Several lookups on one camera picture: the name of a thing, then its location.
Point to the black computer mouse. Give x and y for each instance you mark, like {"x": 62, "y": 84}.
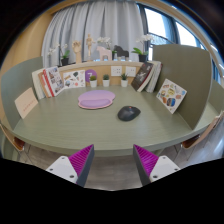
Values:
{"x": 128, "y": 113}

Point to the wooden artist mannequin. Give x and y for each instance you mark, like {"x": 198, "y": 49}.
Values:
{"x": 89, "y": 45}

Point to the white wall socket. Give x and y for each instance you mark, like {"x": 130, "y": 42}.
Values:
{"x": 116, "y": 71}
{"x": 130, "y": 71}

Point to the green desk partition panel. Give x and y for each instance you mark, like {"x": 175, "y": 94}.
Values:
{"x": 20, "y": 80}
{"x": 183, "y": 66}

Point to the round purple number sign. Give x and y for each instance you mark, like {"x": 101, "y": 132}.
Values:
{"x": 90, "y": 74}

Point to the white leaning books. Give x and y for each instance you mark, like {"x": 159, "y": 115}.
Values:
{"x": 37, "y": 83}

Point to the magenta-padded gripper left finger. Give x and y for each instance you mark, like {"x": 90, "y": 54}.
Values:
{"x": 63, "y": 166}

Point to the red-edged picture magazine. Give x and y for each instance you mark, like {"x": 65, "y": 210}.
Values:
{"x": 55, "y": 80}

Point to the wooden hand model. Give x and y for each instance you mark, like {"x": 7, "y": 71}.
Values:
{"x": 77, "y": 50}

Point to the white sticker sheet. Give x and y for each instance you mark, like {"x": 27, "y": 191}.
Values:
{"x": 74, "y": 79}

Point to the wooden chair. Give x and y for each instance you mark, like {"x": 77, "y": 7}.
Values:
{"x": 191, "y": 142}
{"x": 16, "y": 143}

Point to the pink horse figure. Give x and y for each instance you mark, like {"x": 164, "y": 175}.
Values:
{"x": 104, "y": 53}

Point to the white book stack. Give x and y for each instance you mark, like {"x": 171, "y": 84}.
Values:
{"x": 155, "y": 76}

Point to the purple mouse pad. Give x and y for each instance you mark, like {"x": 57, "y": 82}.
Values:
{"x": 96, "y": 99}

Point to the colourful sticker sheet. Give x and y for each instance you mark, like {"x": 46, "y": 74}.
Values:
{"x": 171, "y": 96}

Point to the black book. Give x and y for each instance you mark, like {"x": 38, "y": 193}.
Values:
{"x": 141, "y": 76}

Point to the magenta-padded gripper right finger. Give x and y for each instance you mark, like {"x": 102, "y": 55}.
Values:
{"x": 163, "y": 166}

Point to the black horse figure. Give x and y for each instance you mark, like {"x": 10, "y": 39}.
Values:
{"x": 121, "y": 52}

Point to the small succulent in white pot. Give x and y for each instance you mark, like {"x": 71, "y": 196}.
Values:
{"x": 106, "y": 82}
{"x": 93, "y": 83}
{"x": 124, "y": 83}

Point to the grey curtain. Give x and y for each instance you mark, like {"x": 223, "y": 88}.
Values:
{"x": 100, "y": 23}

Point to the beige card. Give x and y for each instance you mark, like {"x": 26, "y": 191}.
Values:
{"x": 26, "y": 102}

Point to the wooden desk back ledge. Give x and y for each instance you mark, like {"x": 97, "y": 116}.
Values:
{"x": 103, "y": 64}

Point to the dark-framed window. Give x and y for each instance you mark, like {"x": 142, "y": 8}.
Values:
{"x": 156, "y": 23}

